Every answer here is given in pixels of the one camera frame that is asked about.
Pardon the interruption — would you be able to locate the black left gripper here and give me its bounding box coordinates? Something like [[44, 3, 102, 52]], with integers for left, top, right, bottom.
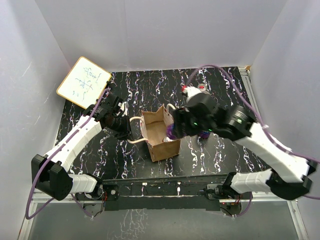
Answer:
[[106, 113, 135, 142]]

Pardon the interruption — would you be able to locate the purple soda can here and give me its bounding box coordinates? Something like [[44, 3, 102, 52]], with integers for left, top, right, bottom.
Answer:
[[166, 123, 177, 140]]

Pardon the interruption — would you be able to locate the purple fanta can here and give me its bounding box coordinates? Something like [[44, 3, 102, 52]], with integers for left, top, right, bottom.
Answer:
[[198, 131, 211, 139]]

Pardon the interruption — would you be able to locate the red soda can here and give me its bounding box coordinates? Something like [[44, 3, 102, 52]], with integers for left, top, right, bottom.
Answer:
[[163, 136, 173, 143]]

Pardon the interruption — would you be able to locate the red-tab soda can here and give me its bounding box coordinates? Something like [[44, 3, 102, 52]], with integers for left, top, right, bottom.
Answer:
[[197, 83, 207, 91]]

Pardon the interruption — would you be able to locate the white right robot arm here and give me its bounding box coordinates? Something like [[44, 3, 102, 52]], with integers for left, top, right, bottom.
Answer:
[[167, 86, 318, 201]]

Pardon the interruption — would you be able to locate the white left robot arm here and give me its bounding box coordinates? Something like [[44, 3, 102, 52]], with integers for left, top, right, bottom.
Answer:
[[31, 93, 133, 201]]

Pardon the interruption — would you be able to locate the small white whiteboard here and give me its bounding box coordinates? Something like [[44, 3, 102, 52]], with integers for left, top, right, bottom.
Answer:
[[56, 56, 111, 109]]

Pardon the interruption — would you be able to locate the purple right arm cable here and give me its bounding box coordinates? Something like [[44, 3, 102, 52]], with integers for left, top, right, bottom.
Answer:
[[184, 64, 320, 221]]

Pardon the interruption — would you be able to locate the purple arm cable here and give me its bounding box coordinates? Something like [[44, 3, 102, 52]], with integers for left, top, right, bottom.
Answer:
[[184, 64, 320, 221], [25, 88, 112, 220]]

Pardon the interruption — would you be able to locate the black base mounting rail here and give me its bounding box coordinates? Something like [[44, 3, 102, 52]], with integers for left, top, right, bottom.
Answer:
[[82, 172, 253, 213]]

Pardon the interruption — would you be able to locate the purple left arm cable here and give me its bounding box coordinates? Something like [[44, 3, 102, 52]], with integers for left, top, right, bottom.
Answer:
[[25, 88, 112, 220]]

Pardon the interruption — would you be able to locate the aluminium frame profile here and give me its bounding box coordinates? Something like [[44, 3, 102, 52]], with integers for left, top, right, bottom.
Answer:
[[18, 192, 308, 240]]

